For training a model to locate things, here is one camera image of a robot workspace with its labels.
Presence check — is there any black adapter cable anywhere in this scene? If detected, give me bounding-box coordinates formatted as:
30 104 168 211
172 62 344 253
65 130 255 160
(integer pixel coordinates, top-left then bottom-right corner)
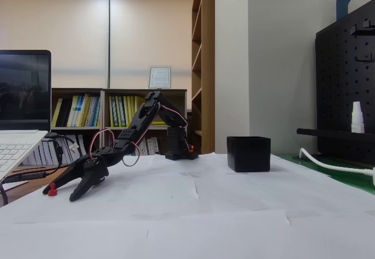
0 169 49 207

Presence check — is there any white dropper bottle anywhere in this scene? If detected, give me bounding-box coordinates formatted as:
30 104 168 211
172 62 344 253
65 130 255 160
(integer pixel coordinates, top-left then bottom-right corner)
350 101 366 133

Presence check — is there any black pegboard organizer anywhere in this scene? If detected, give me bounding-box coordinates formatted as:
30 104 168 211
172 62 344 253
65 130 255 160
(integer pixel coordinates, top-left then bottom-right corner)
296 0 375 166

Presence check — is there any black square box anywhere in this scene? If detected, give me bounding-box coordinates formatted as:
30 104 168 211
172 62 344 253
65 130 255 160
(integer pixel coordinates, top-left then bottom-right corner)
226 135 271 173

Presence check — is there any framed white certificate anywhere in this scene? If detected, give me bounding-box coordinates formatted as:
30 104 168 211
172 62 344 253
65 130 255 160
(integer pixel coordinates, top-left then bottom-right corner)
148 66 172 90

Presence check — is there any tall wooden bookshelf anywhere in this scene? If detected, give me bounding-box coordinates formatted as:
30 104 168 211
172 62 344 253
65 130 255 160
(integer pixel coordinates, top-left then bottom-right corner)
191 0 216 155

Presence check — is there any beige roller blind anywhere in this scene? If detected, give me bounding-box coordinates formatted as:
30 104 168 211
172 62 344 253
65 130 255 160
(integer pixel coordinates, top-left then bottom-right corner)
110 0 196 90
0 0 110 90

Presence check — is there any white laptop with dark screen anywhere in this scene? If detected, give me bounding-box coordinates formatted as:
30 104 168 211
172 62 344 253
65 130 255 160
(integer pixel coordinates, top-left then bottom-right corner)
0 50 52 182

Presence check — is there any white paper sheet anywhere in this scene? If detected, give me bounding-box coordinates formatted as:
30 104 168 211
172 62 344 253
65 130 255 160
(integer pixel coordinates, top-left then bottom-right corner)
193 173 254 213
204 152 296 181
285 193 375 259
246 171 369 213
152 152 214 178

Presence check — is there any black book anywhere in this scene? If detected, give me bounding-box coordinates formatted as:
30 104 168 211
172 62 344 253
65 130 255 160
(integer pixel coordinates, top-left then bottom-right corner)
55 97 73 128

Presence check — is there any black laptop cable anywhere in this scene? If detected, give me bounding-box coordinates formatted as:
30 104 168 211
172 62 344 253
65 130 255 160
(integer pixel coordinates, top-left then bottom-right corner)
43 132 82 172

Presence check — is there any dark blue arched panel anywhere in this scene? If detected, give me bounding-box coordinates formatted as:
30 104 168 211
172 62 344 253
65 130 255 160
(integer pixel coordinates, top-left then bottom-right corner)
336 0 375 21

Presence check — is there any white cable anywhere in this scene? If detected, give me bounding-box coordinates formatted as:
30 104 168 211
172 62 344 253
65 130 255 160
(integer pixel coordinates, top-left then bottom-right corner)
299 148 375 187

